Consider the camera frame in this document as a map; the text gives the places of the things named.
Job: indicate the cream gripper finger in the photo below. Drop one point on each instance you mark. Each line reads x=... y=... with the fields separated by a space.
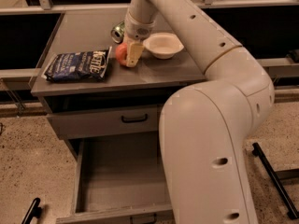
x=124 y=51
x=134 y=52

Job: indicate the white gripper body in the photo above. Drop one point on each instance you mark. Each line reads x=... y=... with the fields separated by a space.
x=137 y=31

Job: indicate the red apple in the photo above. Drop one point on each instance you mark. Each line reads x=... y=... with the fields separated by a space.
x=117 y=54

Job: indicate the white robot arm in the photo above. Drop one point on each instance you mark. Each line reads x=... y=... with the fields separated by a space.
x=203 y=126

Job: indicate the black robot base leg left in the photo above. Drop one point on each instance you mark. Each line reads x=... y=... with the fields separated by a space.
x=34 y=211

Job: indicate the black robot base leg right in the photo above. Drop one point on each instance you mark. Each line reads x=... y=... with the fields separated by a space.
x=277 y=177

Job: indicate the grey drawer cabinet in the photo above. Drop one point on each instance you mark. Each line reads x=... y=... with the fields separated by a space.
x=75 y=35

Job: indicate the closed grey top drawer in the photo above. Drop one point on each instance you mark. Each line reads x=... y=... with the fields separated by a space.
x=101 y=122

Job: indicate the open grey middle drawer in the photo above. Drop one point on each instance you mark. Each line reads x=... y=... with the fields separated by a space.
x=120 y=180

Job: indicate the green soda can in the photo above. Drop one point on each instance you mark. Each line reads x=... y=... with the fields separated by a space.
x=117 y=32

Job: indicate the white paper bowl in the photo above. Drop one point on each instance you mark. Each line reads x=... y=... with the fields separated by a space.
x=163 y=45

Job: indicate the blue Kettle chips bag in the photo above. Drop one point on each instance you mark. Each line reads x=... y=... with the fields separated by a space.
x=76 y=66

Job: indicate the metal glass railing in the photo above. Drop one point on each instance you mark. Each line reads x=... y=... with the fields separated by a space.
x=267 y=28

